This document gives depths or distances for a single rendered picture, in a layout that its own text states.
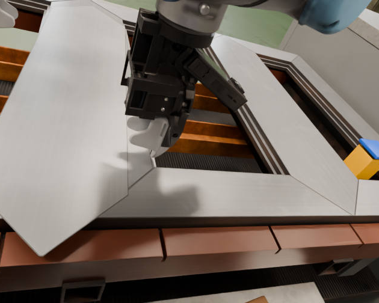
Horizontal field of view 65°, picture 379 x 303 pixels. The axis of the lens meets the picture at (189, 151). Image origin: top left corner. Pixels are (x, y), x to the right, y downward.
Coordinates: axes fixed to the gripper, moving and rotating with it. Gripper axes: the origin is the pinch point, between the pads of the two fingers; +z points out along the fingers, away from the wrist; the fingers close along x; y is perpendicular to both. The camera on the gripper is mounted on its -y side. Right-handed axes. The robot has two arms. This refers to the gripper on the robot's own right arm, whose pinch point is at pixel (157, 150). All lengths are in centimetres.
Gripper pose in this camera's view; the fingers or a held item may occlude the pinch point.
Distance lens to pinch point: 47.4
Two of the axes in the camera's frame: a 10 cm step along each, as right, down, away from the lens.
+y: -9.2, -0.8, -3.9
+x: 2.3, 6.9, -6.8
